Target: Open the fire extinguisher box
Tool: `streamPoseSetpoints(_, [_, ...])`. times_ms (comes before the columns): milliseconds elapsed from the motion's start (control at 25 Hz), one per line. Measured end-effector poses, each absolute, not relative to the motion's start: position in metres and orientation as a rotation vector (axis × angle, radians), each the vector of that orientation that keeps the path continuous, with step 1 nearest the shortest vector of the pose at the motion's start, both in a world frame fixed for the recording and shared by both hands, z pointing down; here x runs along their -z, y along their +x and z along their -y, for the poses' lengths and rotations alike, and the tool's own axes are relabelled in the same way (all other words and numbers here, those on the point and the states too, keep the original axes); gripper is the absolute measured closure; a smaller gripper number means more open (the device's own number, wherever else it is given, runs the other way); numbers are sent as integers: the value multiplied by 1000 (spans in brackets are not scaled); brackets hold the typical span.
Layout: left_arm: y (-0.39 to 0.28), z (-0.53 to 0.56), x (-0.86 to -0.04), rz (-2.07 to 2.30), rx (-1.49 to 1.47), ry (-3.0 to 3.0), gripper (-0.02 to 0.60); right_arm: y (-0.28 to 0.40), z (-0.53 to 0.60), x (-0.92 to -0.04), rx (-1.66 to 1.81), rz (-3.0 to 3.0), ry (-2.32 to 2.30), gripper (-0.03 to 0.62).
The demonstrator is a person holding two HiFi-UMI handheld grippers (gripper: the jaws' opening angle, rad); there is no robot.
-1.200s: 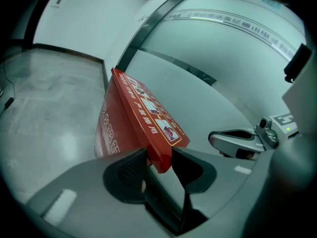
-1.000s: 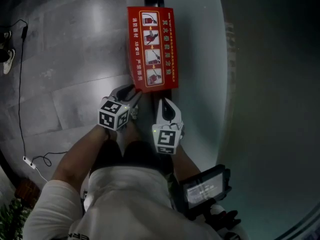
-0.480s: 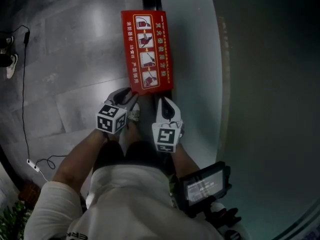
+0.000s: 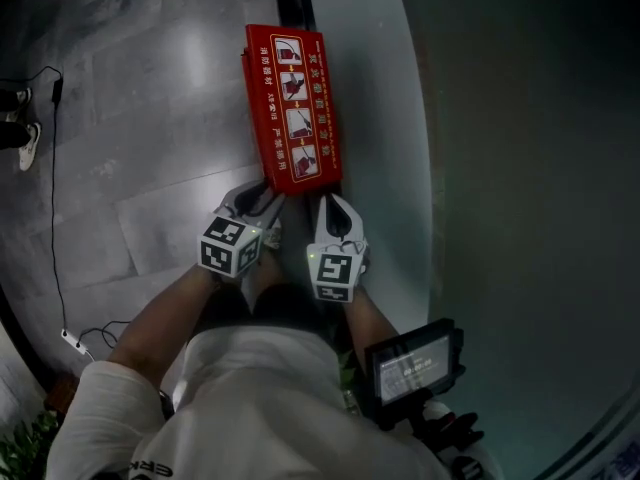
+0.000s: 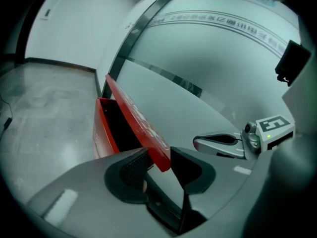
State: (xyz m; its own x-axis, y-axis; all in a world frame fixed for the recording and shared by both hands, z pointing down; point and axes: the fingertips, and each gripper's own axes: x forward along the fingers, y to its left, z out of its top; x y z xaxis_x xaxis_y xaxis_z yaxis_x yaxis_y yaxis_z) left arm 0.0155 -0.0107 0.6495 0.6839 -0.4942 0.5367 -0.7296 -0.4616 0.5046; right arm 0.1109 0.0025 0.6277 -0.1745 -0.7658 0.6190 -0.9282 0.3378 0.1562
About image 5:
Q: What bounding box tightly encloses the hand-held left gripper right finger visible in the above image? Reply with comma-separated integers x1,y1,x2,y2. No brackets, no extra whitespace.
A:
170,146,256,236

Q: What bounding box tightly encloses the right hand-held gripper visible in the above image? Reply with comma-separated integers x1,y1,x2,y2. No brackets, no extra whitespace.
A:
193,115,295,161

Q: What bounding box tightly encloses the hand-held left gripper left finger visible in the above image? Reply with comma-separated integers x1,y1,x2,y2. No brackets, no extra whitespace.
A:
26,147,179,238

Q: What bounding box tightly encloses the red box lid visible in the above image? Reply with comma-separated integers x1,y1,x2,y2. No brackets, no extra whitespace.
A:
105,73,172,173

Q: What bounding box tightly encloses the red fire equipment box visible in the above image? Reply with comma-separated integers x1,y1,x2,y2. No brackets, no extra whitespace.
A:
92,97,150,161

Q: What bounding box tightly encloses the black monitor screen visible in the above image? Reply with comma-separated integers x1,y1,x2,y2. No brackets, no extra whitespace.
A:
274,39,312,87

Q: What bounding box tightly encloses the black cable with adapter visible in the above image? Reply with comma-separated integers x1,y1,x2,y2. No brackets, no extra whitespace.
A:
0,94,13,144

